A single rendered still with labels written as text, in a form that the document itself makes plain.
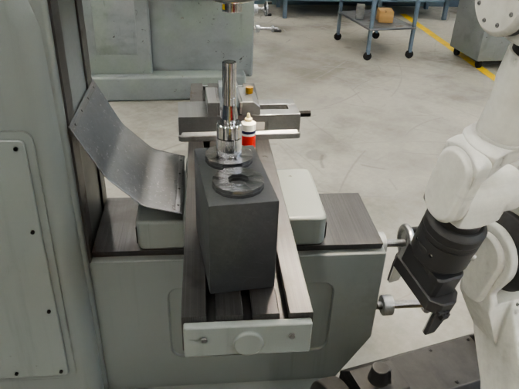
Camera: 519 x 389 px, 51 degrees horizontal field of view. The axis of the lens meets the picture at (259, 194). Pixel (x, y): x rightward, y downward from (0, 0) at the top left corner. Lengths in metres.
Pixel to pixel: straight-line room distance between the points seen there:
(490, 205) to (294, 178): 0.90
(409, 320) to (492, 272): 1.39
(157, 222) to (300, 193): 0.40
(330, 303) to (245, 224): 0.74
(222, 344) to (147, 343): 0.69
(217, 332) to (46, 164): 0.57
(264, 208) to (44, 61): 0.58
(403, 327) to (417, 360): 0.96
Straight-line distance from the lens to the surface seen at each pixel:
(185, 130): 1.55
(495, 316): 1.07
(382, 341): 2.25
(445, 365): 1.39
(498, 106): 0.70
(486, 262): 1.01
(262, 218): 0.92
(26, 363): 1.66
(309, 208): 1.46
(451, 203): 0.74
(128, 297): 1.54
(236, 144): 1.00
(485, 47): 5.73
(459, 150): 0.72
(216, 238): 0.93
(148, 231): 1.42
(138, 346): 1.67
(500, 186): 0.78
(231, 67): 0.95
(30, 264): 1.44
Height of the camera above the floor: 1.56
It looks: 30 degrees down
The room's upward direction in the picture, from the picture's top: 2 degrees clockwise
